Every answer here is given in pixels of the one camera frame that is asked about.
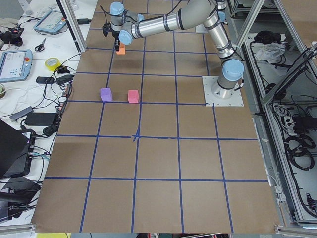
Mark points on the white crumpled cloth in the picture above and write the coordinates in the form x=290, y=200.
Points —
x=272, y=53

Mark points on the black handled scissors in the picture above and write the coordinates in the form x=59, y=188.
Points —
x=40, y=47

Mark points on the orange foam block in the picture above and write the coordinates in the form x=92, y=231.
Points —
x=121, y=50

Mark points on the teach pendant near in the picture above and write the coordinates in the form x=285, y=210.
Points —
x=15, y=65

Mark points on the yellow tape roll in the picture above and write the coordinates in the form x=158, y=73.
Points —
x=52, y=64

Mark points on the teach pendant far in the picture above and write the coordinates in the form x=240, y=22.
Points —
x=51, y=23

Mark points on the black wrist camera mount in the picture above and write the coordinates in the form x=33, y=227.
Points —
x=106, y=29

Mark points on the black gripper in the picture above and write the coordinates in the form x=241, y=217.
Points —
x=115, y=34

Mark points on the black laptop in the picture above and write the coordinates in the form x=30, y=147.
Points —
x=15, y=151

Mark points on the pink foam block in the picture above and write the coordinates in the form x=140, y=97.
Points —
x=133, y=96

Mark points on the purple foam block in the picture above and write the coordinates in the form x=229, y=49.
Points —
x=106, y=94

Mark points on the aluminium frame post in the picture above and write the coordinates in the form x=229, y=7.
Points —
x=72, y=24

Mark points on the teach pendant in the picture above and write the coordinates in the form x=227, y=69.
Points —
x=15, y=65
x=51, y=23

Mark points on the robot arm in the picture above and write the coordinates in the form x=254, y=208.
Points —
x=126, y=26

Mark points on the black power adapter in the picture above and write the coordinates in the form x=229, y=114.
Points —
x=40, y=119

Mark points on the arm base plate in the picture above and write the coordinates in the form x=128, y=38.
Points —
x=215, y=96
x=200, y=29

